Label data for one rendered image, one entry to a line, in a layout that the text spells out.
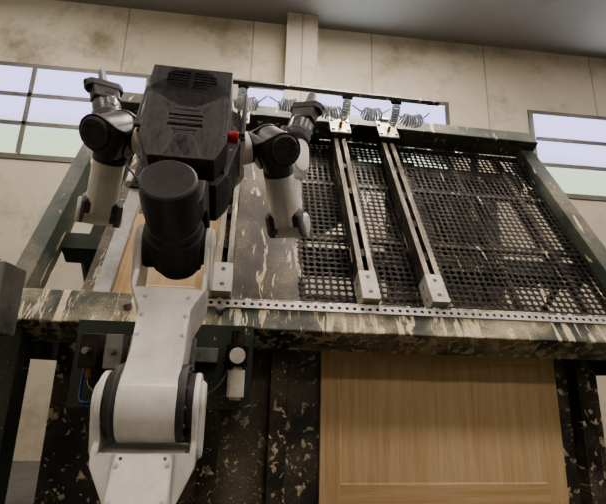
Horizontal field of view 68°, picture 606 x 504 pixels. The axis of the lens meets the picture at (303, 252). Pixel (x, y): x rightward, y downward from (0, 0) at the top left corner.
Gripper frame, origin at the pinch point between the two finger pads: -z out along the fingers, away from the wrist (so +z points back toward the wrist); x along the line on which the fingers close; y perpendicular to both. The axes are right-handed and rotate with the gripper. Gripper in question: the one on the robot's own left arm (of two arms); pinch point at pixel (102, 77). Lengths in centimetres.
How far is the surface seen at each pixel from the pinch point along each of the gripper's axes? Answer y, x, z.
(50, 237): -32, -12, 45
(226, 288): 7, 27, 78
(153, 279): -12, 13, 68
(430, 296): 41, 84, 95
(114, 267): -17, 2, 61
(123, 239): -21, 8, 50
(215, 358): 10, 16, 99
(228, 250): 2, 34, 63
